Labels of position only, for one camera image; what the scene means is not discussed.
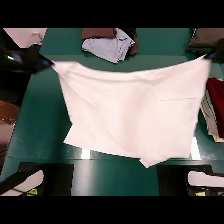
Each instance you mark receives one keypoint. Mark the white T-shirt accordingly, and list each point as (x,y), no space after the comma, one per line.
(133,106)

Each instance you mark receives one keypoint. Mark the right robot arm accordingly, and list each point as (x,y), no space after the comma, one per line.
(203,179)

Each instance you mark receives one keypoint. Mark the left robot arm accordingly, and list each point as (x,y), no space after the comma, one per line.
(20,61)

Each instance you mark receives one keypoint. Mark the lavender shirt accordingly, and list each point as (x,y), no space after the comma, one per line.
(110,46)

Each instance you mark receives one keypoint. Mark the brown garment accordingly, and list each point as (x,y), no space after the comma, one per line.
(96,32)

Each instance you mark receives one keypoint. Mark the beige striped garment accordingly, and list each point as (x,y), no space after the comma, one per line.
(209,116)

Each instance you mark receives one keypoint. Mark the red garment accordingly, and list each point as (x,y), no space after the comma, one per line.
(216,100)

